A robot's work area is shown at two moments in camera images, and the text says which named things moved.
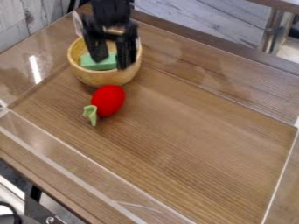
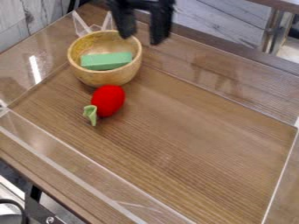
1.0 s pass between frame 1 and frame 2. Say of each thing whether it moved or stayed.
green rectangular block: stayed
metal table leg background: stayed
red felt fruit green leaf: stayed
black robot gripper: moved
